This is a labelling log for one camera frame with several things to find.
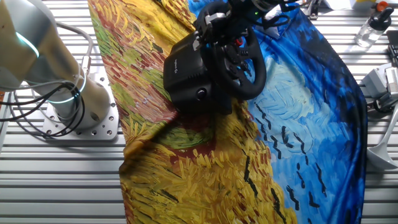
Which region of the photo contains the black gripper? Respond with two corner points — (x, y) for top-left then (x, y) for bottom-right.
(192, 0), (265, 51)

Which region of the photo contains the black leather racing steering wheel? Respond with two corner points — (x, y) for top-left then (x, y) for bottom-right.
(198, 1), (267, 101)

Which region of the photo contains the black steering wheel base housing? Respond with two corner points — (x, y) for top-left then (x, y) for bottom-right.
(163, 30), (234, 114)

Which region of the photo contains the blue foil packet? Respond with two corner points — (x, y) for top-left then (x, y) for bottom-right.
(257, 1), (301, 40)

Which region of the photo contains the black silver metal tool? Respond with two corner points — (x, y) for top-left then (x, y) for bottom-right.
(303, 0), (324, 20)

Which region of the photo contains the white paper sheet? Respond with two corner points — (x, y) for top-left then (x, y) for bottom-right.
(323, 0), (377, 10)

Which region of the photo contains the clear spray bottle black cap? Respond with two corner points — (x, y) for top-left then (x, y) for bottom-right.
(354, 1), (395, 50)

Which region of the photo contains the painted wheatfield print cloth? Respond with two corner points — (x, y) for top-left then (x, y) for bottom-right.
(88, 0), (368, 224)

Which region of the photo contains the grey plastic box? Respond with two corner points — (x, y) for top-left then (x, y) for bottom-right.
(360, 63), (393, 100)

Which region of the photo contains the black flat device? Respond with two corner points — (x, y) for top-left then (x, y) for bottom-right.
(386, 29), (398, 68)

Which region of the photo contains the white vented adapter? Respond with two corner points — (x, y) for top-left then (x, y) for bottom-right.
(384, 66), (398, 101)

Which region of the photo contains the black steering wheel cable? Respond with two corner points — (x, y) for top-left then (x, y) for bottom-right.
(261, 12), (292, 30)

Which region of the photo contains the thick grey robot cable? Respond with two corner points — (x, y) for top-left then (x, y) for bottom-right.
(55, 21), (94, 76)

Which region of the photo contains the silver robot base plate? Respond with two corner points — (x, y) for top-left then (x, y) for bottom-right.
(42, 73), (121, 141)

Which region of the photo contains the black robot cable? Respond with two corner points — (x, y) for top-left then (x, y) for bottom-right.
(0, 81), (86, 138)

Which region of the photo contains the black adapter cable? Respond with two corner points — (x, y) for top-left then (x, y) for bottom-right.
(366, 98), (397, 114)

